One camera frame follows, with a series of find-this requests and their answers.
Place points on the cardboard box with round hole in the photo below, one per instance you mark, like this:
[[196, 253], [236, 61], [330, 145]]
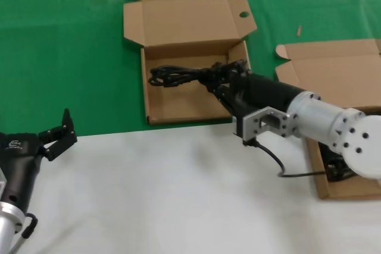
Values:
[[184, 22]]

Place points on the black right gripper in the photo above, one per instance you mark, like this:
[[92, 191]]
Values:
[[262, 93]]

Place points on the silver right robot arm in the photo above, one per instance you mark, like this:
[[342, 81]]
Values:
[[321, 114]]

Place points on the green table mat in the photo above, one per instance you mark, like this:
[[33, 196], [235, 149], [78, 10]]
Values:
[[59, 57]]

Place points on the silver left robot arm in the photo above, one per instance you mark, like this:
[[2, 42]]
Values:
[[7, 227]]

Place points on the small wooden stick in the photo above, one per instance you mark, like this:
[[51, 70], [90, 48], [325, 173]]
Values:
[[299, 31]]

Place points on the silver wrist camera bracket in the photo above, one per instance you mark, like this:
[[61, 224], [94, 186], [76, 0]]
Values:
[[253, 123]]

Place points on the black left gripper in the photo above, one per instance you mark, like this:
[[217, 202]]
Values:
[[21, 161]]

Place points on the open brown cardboard box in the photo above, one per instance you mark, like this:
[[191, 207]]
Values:
[[321, 69]]

